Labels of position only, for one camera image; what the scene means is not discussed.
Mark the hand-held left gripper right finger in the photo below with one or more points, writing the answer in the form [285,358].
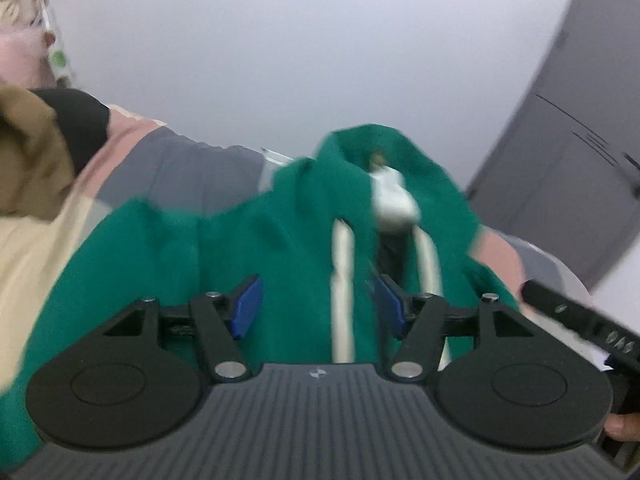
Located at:
[390,306]

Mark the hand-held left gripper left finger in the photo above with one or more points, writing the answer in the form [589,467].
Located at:
[248,305]

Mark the green jacket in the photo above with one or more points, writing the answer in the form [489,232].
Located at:
[290,240]

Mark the grey door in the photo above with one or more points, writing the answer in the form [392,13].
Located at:
[565,160]

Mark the brown garment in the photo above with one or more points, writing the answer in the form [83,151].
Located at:
[30,160]

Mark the white crumpled cloth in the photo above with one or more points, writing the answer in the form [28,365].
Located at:
[277,156]

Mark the black cloth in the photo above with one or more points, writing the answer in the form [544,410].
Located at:
[80,120]

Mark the person's right hand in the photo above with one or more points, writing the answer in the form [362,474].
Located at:
[624,426]

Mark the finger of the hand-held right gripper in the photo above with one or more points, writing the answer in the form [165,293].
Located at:
[575,314]

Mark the colour-block blanket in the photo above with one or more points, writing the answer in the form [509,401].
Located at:
[165,170]

